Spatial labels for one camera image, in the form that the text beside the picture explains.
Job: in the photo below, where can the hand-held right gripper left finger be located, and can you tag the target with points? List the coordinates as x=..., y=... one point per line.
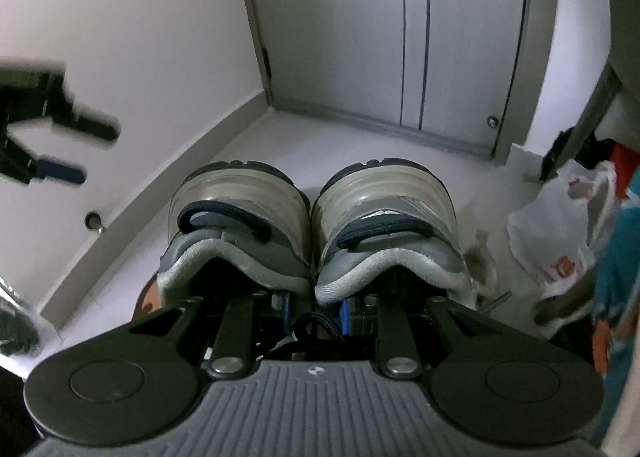
x=235, y=327

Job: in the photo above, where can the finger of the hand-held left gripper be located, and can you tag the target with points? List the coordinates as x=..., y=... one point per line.
x=60, y=172
x=95, y=127

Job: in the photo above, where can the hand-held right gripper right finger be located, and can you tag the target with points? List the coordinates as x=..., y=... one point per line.
x=395, y=332

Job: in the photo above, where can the grey blue chunky sneaker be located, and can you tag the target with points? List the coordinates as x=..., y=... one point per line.
x=235, y=207
x=385, y=202

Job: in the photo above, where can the black door stopper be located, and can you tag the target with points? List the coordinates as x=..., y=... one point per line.
x=92, y=221

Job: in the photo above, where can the orange cat-shaped floor mat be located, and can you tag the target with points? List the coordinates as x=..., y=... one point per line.
x=147, y=302

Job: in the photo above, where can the white plastic bag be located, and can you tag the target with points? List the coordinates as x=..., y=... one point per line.
x=555, y=227

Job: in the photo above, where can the teal printed cloth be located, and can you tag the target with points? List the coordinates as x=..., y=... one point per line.
x=615, y=287

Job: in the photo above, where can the dark cloth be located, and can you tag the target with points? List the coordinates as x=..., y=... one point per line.
x=560, y=152

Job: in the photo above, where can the red orange bag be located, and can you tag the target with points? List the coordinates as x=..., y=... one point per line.
x=624, y=172

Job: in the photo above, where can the grey door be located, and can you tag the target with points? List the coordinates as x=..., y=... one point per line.
x=350, y=12

